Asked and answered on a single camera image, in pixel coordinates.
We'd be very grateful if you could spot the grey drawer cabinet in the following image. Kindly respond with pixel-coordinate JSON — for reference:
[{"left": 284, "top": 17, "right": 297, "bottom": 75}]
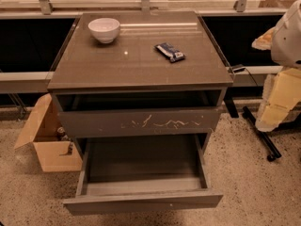
[{"left": 48, "top": 11, "right": 232, "bottom": 151}]

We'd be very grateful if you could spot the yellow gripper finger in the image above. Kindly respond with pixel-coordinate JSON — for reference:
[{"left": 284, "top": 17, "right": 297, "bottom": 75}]
[
  {"left": 251, "top": 27, "right": 275, "bottom": 51},
  {"left": 255, "top": 68, "right": 301, "bottom": 132}
]

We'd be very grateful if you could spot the blue rxbar wrapper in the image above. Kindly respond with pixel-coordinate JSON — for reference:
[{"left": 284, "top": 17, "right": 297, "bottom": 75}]
[{"left": 154, "top": 42, "right": 185, "bottom": 63}]

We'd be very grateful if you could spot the black wheeled stand base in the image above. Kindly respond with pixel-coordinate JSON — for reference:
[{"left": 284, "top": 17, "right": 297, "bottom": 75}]
[{"left": 242, "top": 105, "right": 301, "bottom": 162}]

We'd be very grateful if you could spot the open grey lower drawer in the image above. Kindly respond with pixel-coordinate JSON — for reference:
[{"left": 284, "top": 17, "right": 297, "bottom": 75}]
[{"left": 64, "top": 133, "right": 222, "bottom": 215}]

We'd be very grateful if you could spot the black cable with plug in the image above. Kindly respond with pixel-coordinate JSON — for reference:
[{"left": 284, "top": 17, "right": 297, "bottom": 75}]
[{"left": 228, "top": 63, "right": 260, "bottom": 87}]

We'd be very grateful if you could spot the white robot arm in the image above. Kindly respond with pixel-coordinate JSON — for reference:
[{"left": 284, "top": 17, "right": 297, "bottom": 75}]
[{"left": 252, "top": 0, "right": 301, "bottom": 132}]

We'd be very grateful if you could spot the scratched grey upper drawer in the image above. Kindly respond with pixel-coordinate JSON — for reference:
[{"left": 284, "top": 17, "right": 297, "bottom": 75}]
[{"left": 56, "top": 92, "right": 221, "bottom": 138}]

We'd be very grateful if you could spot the open cardboard box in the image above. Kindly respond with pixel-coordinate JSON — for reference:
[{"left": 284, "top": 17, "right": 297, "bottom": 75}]
[{"left": 14, "top": 94, "right": 82, "bottom": 172}]

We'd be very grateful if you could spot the white ceramic bowl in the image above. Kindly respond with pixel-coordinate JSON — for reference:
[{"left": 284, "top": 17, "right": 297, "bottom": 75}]
[{"left": 88, "top": 18, "right": 120, "bottom": 43}]

